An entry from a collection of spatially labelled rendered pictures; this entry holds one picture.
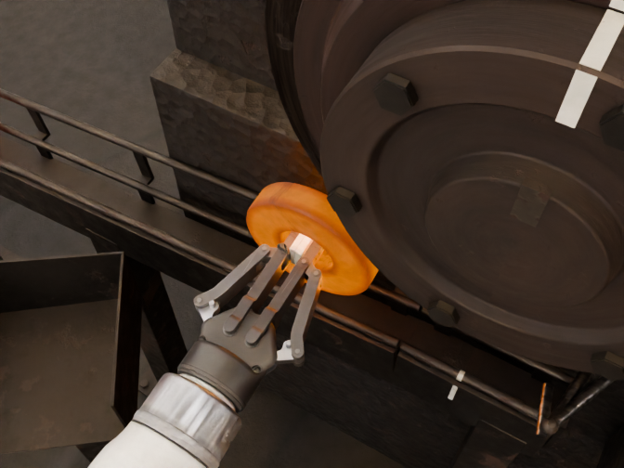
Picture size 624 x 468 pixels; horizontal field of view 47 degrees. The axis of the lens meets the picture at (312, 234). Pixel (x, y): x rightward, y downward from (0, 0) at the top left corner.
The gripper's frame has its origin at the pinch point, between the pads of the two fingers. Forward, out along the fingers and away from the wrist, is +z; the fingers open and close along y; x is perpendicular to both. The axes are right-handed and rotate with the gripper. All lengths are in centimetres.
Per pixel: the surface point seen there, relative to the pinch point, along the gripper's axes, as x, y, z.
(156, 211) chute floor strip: -22.5, -29.5, 3.9
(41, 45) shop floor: -87, -133, 64
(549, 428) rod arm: 6.6, 28.6, -10.4
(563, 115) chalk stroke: 38.5, 20.0, -8.0
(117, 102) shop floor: -87, -98, 56
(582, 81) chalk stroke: 40.9, 20.2, -7.9
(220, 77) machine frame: 2.3, -19.8, 12.7
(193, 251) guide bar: -15.6, -17.5, -1.8
